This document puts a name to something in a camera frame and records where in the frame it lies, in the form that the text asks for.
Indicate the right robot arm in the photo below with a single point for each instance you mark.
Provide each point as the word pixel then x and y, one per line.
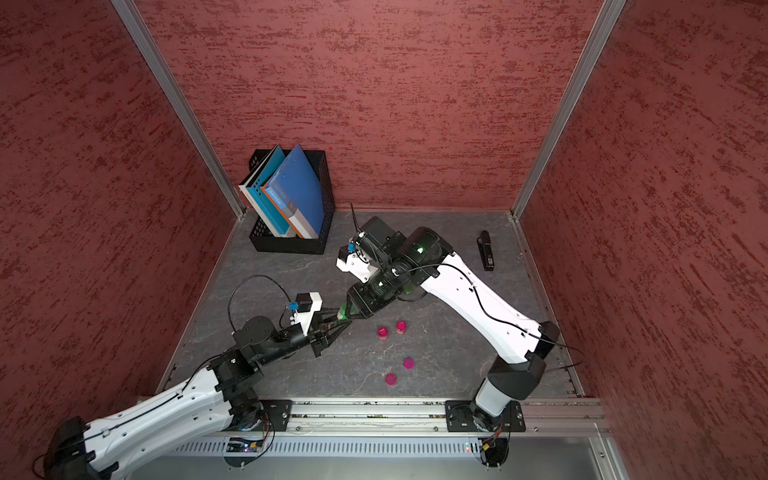
pixel 388 264

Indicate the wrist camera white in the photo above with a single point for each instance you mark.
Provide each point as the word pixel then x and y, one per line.
pixel 303 309
pixel 352 260

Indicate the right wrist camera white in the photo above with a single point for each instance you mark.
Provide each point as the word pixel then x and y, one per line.
pixel 352 260

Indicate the orange spine book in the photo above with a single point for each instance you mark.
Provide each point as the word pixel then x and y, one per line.
pixel 279 225

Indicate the black stapler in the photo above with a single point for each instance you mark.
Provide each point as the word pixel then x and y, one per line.
pixel 485 250

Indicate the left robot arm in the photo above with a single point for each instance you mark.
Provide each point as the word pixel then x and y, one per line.
pixel 219 396

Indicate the black mesh file holder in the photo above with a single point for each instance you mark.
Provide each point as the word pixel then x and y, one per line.
pixel 264 241

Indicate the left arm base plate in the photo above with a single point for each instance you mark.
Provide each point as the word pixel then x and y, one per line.
pixel 271 415

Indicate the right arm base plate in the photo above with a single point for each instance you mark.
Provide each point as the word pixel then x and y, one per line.
pixel 465 416

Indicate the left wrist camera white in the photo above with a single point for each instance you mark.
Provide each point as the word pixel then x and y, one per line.
pixel 303 309

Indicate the teal book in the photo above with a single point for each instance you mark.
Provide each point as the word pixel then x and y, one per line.
pixel 261 169

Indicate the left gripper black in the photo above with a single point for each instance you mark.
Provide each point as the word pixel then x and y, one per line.
pixel 315 337

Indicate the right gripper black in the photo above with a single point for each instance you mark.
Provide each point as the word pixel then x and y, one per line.
pixel 369 299

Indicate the blue book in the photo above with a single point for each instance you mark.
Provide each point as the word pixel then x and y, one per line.
pixel 297 191

